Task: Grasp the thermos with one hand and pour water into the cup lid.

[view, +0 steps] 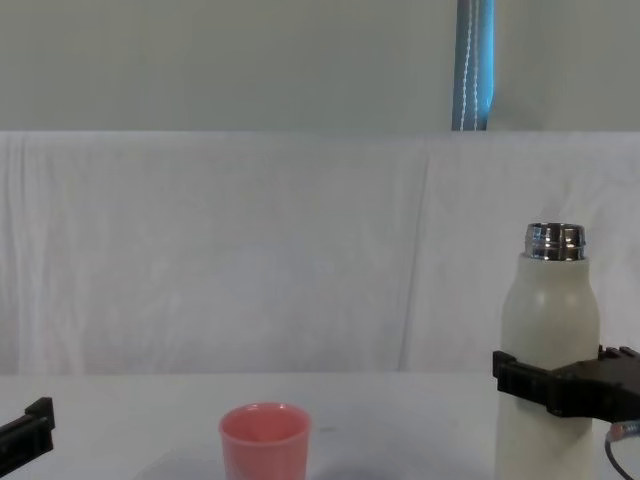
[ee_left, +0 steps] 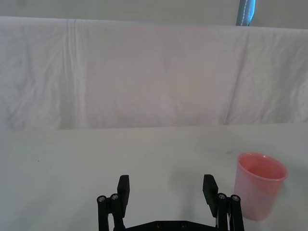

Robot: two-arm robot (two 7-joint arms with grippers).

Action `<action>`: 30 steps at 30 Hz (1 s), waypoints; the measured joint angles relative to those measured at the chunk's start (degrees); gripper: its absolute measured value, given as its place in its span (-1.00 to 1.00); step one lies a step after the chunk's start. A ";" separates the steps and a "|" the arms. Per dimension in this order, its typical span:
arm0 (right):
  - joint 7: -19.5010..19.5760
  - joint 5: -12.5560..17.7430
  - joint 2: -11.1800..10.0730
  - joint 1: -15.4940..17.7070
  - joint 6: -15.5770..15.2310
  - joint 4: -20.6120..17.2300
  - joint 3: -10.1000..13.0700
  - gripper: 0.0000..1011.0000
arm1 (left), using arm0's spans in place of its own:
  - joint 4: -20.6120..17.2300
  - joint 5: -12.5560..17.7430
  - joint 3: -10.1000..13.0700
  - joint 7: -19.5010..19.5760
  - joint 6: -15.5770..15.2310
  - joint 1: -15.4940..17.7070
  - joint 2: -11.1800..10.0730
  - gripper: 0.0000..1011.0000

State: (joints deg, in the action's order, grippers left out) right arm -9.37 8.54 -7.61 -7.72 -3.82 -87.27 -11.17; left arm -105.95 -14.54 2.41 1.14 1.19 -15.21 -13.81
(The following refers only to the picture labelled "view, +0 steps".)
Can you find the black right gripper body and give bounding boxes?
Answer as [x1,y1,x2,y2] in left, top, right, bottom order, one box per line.
[546,354,640,419]

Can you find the cream vacuum bottle steel neck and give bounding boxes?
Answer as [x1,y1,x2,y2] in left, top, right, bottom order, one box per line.
[494,221,604,480]

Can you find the white table cloth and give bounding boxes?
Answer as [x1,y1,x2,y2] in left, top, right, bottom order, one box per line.
[0,372,640,480]

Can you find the pink plastic cup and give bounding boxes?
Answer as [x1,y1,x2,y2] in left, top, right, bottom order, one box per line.
[217,401,313,480]

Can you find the white curtain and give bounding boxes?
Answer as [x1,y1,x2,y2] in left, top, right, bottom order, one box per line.
[0,130,640,377]

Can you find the pale grey curtain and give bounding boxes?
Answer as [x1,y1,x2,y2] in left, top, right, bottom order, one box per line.
[0,0,460,134]
[487,0,640,134]

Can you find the thin dark cable silver plug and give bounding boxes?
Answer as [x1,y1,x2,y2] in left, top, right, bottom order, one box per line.
[602,419,640,480]

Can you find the grey striped post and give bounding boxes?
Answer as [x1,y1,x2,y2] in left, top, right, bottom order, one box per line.
[451,0,497,133]

